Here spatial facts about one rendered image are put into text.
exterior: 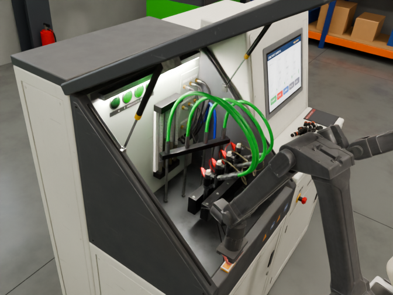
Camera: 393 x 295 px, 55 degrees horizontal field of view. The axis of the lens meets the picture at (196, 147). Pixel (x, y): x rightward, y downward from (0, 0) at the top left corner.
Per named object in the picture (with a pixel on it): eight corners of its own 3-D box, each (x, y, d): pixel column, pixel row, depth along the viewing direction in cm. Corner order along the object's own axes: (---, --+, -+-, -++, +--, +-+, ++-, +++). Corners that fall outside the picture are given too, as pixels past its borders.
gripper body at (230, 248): (214, 253, 119) (217, 237, 115) (231, 233, 126) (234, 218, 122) (232, 263, 116) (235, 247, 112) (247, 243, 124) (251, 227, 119)
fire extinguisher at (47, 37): (51, 69, 467) (44, 26, 437) (43, 66, 474) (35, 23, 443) (62, 65, 479) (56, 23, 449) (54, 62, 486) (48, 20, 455)
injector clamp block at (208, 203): (206, 234, 154) (209, 207, 145) (186, 223, 158) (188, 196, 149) (245, 191, 178) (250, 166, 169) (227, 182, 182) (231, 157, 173)
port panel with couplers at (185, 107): (183, 140, 170) (187, 77, 153) (177, 137, 172) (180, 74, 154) (199, 129, 179) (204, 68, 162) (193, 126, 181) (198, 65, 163)
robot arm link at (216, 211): (229, 218, 107) (252, 204, 111) (205, 194, 114) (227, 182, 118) (227, 243, 114) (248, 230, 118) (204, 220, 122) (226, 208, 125)
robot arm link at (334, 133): (364, 155, 110) (370, 150, 117) (348, 119, 111) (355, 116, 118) (326, 167, 118) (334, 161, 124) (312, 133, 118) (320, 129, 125)
